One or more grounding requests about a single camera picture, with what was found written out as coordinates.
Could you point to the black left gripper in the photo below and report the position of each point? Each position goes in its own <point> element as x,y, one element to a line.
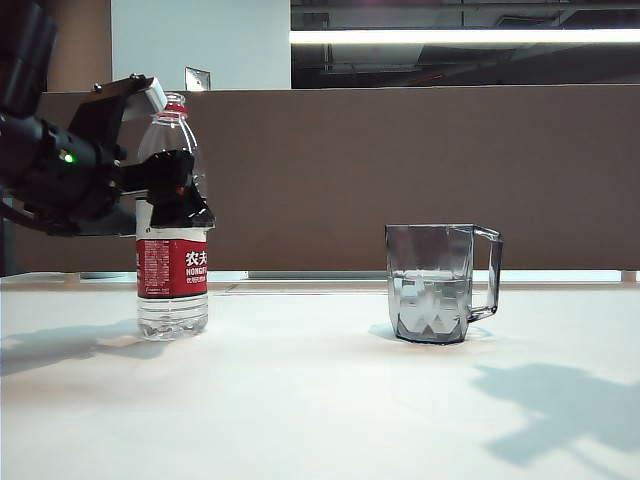
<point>75,190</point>

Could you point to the brown desk divider panel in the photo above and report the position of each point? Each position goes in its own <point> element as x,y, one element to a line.
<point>350,175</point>

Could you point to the clear red-label water bottle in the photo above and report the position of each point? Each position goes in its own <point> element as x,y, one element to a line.
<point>170,270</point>

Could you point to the beige round column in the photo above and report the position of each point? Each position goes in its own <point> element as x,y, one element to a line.
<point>85,40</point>

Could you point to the grey transparent faceted mug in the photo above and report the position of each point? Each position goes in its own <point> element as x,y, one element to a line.
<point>430,300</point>

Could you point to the long white ceiling light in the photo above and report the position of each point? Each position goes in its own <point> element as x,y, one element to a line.
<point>450,36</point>

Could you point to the metal wall plate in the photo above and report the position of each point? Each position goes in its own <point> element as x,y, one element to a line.
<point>197,79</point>

